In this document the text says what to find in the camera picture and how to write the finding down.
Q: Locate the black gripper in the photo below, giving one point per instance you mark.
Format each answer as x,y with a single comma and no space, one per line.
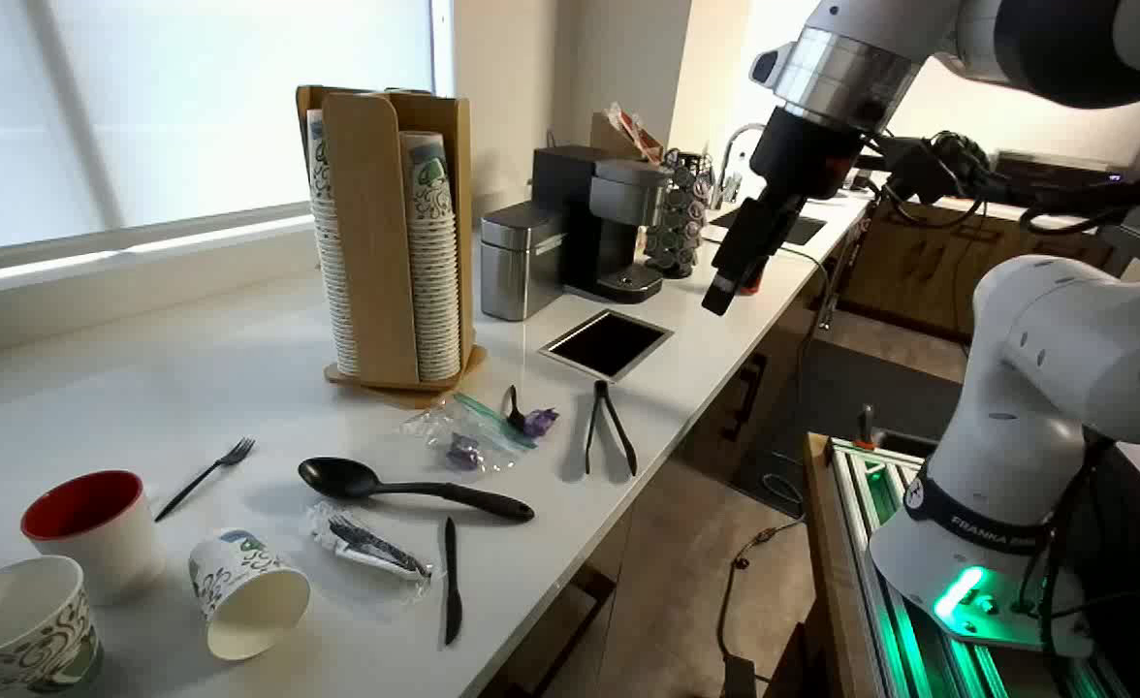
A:
795,160

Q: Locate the small patterned paper coffee cup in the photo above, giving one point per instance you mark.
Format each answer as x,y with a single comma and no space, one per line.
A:
247,601

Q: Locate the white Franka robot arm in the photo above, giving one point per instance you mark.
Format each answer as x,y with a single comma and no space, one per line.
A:
1088,352

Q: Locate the coffee pod holder rack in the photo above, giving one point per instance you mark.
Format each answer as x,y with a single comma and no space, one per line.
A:
676,215

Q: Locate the black single-serve coffee machine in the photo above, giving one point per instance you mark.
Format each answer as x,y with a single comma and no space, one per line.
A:
589,220

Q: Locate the large patterned paper cup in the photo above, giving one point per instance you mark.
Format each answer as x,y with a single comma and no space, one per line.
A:
27,633

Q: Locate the chrome sink faucet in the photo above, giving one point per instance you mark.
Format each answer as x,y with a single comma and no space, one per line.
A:
730,156

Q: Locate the wooden condiment box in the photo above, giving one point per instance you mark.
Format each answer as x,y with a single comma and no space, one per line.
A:
618,138

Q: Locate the brown wooden cabinet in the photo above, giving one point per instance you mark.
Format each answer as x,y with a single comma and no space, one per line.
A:
931,277

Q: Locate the black plastic tongs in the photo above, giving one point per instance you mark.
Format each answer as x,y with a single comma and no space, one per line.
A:
589,433

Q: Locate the grey metal countertop bin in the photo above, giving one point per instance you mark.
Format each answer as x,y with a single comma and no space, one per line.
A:
516,265

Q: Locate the small purple packet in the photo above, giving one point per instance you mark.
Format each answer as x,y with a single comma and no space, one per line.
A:
542,420

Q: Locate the small black stirrer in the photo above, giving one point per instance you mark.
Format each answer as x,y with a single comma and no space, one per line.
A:
515,411

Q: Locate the stack of patterned paper cups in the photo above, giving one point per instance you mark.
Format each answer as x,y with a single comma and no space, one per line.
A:
432,259
330,259

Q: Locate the clear zip plastic bag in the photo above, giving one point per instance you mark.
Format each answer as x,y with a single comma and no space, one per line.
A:
468,447

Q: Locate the robot mounting stand green light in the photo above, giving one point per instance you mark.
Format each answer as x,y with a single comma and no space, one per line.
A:
880,566

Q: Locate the black plastic serving spoon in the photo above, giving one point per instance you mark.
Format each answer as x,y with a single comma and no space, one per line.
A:
344,477

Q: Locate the clear wrapped cutlery packet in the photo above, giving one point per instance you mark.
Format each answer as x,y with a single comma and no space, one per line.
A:
361,543

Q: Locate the window with white blind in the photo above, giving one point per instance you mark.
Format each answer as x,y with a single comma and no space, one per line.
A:
207,102

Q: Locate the black plastic fork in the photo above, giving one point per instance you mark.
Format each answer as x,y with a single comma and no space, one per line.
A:
204,477

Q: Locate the white mug red inside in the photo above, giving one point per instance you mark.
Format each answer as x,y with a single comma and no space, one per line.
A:
98,536

